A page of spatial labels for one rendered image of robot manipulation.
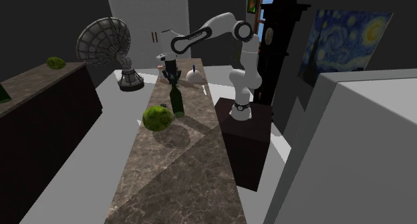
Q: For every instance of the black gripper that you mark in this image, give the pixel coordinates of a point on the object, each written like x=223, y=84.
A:
x=170, y=66

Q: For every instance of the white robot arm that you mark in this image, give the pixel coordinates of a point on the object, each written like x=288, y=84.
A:
x=246, y=53

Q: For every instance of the white dome with blue stick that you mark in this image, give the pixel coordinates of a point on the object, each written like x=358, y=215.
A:
x=195, y=76

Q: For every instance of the dark green glass bottle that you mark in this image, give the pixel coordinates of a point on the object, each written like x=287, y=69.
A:
x=177, y=101

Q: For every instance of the small dark object on counter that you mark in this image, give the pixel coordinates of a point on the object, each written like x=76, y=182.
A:
x=164, y=105

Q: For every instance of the mossy green round ball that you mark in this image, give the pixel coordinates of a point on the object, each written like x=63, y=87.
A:
x=158, y=118

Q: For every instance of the grey satellite dish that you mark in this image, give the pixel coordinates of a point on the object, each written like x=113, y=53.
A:
x=107, y=44

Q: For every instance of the dark robot stand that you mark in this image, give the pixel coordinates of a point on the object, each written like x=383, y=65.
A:
x=247, y=142

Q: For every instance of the dark grandfather clock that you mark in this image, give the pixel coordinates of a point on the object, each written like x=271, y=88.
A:
x=277, y=47

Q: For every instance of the small mossy green ball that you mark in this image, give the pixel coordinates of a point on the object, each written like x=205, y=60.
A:
x=56, y=63

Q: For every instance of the dark brown sideboard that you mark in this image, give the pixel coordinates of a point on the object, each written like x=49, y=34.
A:
x=45, y=128

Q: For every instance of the dark green cone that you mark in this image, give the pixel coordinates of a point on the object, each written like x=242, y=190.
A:
x=4, y=94

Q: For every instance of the large grey cabinet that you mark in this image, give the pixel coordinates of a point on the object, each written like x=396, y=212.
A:
x=351, y=151

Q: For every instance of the window with brown frame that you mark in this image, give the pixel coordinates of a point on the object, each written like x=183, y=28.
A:
x=263, y=18

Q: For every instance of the green framed wall picture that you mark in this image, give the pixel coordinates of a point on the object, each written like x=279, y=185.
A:
x=252, y=0

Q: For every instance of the starry night wall painting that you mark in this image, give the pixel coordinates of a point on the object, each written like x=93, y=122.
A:
x=342, y=44

